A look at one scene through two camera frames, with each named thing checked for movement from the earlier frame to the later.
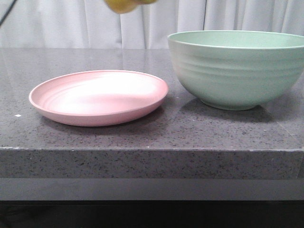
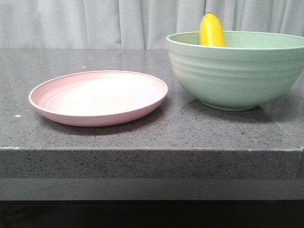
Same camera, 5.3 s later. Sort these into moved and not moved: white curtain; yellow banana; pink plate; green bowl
Moved: yellow banana
Not moved: white curtain; pink plate; green bowl
